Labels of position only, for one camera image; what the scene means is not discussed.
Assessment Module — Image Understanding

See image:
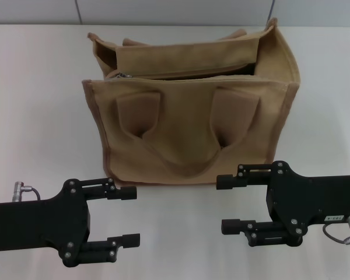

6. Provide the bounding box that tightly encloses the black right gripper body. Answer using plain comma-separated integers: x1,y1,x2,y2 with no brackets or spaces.
264,161,350,246

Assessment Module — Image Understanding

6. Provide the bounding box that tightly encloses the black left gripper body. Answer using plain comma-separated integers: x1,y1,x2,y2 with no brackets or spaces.
0,178,92,268

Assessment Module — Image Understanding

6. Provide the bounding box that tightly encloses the khaki canvas food bag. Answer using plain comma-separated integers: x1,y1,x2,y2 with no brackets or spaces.
81,17,299,191

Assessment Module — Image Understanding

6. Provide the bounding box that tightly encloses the left gripper cable silver plug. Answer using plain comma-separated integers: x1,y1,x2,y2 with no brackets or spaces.
14,180,42,202

